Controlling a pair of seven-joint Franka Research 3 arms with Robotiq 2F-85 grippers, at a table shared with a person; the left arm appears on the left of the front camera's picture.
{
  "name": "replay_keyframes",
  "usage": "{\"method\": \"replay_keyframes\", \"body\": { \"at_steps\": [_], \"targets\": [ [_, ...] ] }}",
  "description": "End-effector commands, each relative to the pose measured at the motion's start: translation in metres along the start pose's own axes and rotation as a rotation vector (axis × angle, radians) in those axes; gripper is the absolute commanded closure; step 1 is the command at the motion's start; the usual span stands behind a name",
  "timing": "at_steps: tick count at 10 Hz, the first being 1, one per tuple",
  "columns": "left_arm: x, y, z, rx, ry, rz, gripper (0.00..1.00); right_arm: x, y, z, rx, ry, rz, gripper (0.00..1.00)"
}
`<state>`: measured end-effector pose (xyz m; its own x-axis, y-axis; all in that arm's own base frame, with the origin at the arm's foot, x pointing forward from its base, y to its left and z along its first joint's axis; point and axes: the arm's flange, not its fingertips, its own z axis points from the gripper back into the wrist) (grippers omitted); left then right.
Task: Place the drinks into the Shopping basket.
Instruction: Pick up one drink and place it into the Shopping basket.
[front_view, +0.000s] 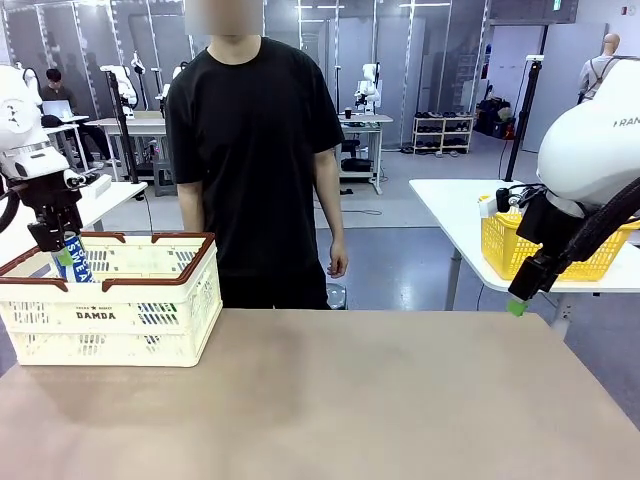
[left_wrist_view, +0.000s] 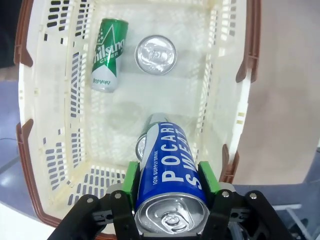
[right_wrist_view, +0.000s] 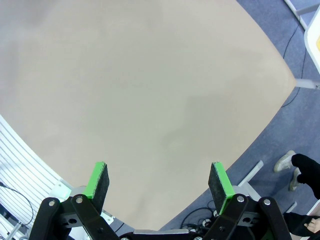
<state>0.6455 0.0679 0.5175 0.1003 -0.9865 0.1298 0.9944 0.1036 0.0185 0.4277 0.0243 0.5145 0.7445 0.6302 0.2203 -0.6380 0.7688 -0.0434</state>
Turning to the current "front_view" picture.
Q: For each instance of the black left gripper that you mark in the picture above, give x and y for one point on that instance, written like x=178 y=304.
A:
x=47 y=197

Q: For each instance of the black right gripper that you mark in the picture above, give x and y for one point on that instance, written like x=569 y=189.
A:
x=532 y=220

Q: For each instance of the blue Pocari Sweat can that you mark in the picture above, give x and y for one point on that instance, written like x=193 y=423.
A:
x=80 y=265

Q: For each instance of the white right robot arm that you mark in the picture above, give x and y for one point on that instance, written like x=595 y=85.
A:
x=590 y=150

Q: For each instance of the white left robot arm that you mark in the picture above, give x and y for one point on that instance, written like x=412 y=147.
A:
x=15 y=110

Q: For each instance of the person's right forearm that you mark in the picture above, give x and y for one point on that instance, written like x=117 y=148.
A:
x=190 y=215

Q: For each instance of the yellow plastic basket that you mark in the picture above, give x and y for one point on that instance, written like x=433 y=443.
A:
x=505 y=250

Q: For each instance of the person's left hand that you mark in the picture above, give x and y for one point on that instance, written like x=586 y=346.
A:
x=338 y=260

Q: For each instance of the small white desk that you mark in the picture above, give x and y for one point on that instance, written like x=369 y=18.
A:
x=70 y=120

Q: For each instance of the grey metal stool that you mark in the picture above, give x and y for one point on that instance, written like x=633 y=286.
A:
x=164 y=177

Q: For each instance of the silver laptop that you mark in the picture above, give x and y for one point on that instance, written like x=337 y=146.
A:
x=56 y=107

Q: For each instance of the black tripod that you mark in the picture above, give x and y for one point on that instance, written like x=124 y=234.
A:
x=122 y=125

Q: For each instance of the long beige background table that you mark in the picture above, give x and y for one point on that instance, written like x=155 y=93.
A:
x=145 y=122

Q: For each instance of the seated person dark shirt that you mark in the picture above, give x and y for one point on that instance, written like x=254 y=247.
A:
x=57 y=90

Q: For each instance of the pile of black bags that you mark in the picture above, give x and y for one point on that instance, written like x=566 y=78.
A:
x=492 y=117

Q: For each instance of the white shoe rack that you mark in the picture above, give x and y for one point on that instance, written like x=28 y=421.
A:
x=442 y=131

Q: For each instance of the person in black clothes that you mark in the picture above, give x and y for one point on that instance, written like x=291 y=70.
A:
x=250 y=125

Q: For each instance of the white background desk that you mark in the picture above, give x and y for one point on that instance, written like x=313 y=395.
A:
x=372 y=119

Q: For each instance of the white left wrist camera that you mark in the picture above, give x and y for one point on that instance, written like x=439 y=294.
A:
x=97 y=187

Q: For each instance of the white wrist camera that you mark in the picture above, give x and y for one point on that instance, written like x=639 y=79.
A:
x=97 y=187
x=487 y=207

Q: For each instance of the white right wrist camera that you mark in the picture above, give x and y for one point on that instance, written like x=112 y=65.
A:
x=487 y=207

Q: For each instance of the black camera stand pole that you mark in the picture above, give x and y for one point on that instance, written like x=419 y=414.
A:
x=525 y=100

